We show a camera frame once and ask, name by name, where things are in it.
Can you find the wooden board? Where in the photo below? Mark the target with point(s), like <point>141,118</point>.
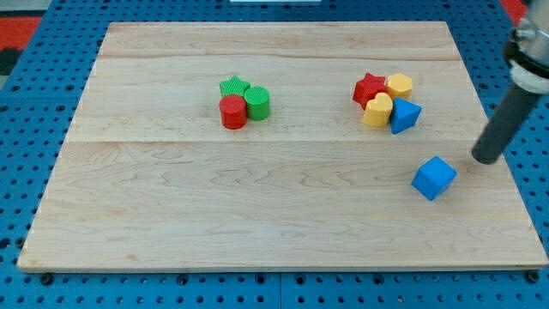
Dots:
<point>149,180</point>

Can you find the green cylinder block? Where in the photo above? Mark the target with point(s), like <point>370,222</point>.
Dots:
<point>257,103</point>

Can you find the yellow heart block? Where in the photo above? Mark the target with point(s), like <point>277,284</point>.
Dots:
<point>378,110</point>

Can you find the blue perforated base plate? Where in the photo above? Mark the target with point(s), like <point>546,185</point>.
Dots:
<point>40,96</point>

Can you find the blue triangle block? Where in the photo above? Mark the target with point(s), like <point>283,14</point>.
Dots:
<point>404,115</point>

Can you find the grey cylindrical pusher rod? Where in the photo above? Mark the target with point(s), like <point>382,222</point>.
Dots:
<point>505,122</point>

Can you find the blue cube block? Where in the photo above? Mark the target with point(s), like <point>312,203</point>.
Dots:
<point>433,178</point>

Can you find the red cylinder block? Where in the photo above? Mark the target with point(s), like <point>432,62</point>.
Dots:
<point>233,112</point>

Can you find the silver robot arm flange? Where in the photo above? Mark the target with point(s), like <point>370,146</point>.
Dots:
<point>527,50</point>

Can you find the red star block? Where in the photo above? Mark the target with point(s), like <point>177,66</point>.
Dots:
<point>367,88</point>

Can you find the yellow hexagon block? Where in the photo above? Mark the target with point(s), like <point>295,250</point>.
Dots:
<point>399,86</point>

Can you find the green star block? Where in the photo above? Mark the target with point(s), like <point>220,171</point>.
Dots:
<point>233,86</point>

